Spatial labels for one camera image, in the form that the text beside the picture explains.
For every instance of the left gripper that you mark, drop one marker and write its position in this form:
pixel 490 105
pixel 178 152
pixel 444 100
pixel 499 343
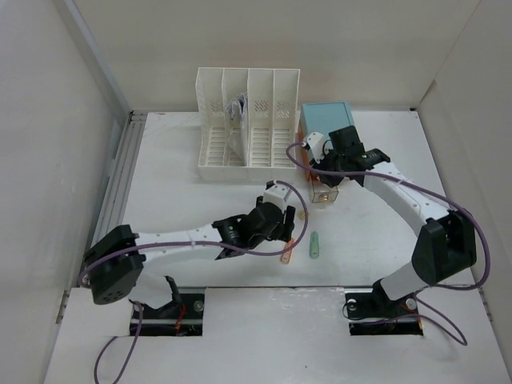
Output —
pixel 283 226

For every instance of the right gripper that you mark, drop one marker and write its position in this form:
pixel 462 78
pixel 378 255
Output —
pixel 330 181

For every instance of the beige eraser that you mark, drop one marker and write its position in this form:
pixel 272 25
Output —
pixel 303 215

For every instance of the drawer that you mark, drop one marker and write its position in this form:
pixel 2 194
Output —
pixel 321 193

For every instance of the white Canon manual booklet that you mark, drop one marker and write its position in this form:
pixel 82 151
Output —
pixel 237 109

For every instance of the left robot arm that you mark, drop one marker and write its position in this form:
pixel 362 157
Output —
pixel 114 264

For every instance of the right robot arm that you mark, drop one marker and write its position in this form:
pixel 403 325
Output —
pixel 445 242

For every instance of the orange highlighter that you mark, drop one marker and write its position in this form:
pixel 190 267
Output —
pixel 286 255

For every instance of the teal drawer box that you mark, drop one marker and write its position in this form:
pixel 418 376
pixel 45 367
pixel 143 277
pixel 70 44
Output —
pixel 323 117

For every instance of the green highlighter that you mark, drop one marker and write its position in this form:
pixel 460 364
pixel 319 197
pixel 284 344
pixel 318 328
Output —
pixel 314 250

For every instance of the white file organizer rack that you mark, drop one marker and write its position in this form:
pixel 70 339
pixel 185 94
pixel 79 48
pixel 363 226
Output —
pixel 272 123

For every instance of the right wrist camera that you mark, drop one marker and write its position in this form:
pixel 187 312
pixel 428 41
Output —
pixel 316 145

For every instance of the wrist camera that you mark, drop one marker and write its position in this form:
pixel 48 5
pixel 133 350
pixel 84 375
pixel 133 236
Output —
pixel 316 145
pixel 276 194

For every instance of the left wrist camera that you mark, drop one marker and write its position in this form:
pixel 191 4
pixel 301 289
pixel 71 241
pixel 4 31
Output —
pixel 276 194

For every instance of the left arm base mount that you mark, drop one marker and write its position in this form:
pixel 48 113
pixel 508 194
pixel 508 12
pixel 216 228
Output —
pixel 181 316

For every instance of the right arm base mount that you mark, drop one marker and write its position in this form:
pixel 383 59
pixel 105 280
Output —
pixel 372 314

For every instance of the aluminium rail frame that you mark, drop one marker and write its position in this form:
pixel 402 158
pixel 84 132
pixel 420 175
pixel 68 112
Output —
pixel 120 176

